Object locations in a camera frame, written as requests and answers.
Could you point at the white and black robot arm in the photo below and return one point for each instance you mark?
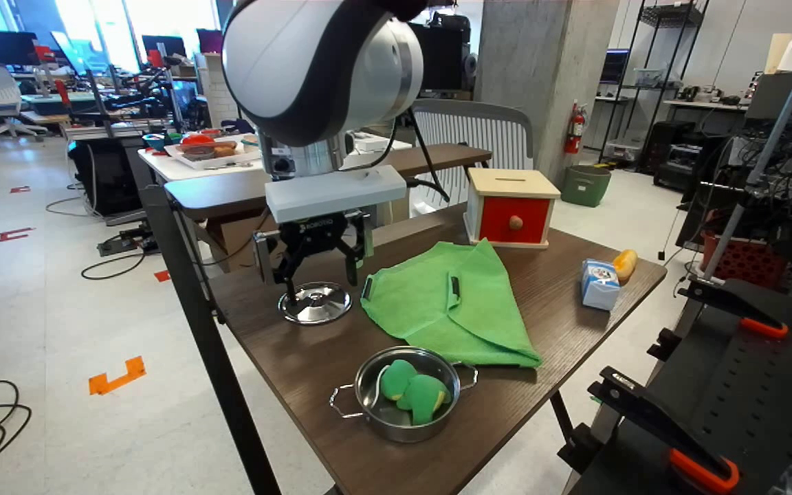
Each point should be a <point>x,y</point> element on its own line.
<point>302,73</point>

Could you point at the green storage bin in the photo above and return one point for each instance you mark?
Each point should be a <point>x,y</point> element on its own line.
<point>584,186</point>

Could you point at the cardboard box under shelf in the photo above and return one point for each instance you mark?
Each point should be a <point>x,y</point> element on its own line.
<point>232,240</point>

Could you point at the yellow plush toy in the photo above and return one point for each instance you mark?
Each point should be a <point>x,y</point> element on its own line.
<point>625,264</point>

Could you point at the black clamp with orange handle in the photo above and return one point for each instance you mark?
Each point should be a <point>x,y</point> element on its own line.
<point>685,451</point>

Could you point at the round steel pot lid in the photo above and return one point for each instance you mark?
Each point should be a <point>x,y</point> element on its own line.
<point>313,303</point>

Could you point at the black metal shelving rack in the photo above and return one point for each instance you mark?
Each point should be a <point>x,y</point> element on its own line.
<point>642,69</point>

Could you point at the red fire extinguisher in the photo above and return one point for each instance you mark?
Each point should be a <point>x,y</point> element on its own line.
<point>575,130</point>

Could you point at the green plush toy in pot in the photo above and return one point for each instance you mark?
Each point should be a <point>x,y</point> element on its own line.
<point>412,392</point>

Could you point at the wooden box with red drawer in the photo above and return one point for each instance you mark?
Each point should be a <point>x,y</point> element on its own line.
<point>509,208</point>

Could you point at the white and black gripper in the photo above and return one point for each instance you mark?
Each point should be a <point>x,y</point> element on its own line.
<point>323,212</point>

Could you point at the grey mesh office chair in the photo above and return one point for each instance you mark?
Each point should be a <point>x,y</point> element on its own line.
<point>499,130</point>

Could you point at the light blue small carton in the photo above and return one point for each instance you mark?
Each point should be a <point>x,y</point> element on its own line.
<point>597,284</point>

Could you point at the small steel pot with handles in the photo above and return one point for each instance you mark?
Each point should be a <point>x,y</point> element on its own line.
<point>361,400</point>

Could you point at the green microfiber cloth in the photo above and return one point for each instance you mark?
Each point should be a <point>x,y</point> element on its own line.
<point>454,301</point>

